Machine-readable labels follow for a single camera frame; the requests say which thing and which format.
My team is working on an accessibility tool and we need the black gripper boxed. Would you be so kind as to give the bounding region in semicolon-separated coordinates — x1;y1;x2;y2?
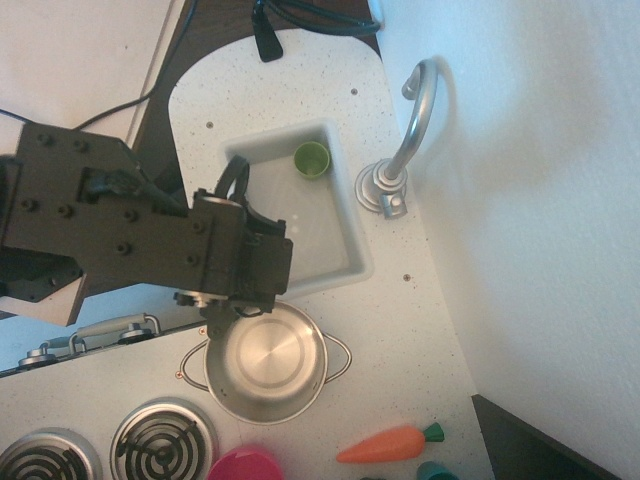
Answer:
174;189;293;340

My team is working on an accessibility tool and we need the stainless steel pot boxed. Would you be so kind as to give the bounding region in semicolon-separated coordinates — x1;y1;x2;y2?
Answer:
179;302;353;425

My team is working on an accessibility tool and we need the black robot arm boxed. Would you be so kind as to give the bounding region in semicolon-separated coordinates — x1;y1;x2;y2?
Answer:
1;123;293;330

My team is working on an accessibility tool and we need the silver stove knob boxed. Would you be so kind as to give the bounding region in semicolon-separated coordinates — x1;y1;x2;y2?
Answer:
118;323;154;344
18;347;57;370

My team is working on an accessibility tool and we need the right coil stove burner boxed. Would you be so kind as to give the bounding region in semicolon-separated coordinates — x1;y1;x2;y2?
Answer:
109;397;219;479

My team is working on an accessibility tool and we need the coil stove burner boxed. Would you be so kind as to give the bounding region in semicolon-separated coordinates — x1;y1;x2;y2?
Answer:
109;397;219;479
1;428;103;480

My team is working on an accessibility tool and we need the pink plastic cup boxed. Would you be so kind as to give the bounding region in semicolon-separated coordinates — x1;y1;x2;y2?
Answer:
207;445;285;480

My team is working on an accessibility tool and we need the white toy sink basin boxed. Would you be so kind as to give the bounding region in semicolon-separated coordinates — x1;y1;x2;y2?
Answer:
220;118;374;300

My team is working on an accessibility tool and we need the green plastic cup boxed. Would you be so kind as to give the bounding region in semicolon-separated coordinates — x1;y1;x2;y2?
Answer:
293;141;331;180

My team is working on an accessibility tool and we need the silver stove knob left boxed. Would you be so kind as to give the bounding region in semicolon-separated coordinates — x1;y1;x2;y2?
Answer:
18;347;57;370

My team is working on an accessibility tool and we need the silver toy faucet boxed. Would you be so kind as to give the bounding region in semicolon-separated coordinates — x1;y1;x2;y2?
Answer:
354;58;439;220

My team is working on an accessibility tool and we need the left coil stove burner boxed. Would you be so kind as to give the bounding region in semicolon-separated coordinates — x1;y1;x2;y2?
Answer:
1;428;103;480

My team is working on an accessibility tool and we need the orange toy carrot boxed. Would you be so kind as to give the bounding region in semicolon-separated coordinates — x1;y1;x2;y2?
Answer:
336;423;445;464

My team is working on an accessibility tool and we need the teal plastic cup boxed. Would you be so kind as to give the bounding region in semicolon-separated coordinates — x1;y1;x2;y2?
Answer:
416;461;457;480

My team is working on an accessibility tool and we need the grey oven door handle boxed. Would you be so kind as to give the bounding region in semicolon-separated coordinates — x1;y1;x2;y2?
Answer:
39;313;162;355

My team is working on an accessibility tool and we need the thin black wire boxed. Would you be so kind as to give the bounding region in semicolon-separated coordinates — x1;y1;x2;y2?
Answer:
0;0;201;132

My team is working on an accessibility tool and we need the black cable with plug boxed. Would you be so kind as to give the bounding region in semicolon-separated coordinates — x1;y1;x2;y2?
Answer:
250;0;384;63

